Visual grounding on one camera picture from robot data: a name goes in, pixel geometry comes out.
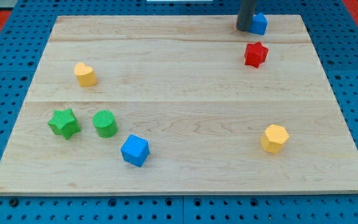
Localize yellow hexagon block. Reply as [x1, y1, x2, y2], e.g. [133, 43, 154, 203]
[260, 124, 290, 154]

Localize green star block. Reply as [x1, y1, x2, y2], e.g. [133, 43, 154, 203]
[48, 108, 81, 140]

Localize red star block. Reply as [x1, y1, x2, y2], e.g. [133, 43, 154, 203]
[244, 42, 269, 68]

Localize green cylinder block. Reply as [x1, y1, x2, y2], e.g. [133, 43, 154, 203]
[93, 110, 118, 138]

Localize blue cube block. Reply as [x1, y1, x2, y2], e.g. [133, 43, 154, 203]
[121, 134, 150, 167]

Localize grey cylindrical pointer rod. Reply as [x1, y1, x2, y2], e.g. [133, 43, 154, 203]
[236, 0, 257, 32]

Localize blue triangular block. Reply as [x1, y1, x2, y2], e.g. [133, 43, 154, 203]
[249, 12, 268, 35]

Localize yellow heart block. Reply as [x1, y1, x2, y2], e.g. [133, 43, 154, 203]
[74, 62, 98, 87]

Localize light wooden board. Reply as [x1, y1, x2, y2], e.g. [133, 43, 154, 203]
[0, 15, 358, 196]

